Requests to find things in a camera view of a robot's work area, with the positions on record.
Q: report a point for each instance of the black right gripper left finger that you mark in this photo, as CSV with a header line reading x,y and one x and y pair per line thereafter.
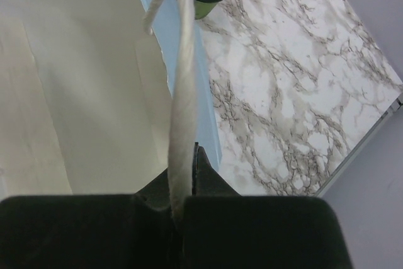
x,y
133,230

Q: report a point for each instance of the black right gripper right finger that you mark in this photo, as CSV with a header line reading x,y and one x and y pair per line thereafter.
x,y
223,229

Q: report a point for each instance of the white paper takeout bag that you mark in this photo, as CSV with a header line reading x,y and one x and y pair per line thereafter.
x,y
97,96

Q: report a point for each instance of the green paper coffee cup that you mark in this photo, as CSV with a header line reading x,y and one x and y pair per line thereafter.
x,y
204,7

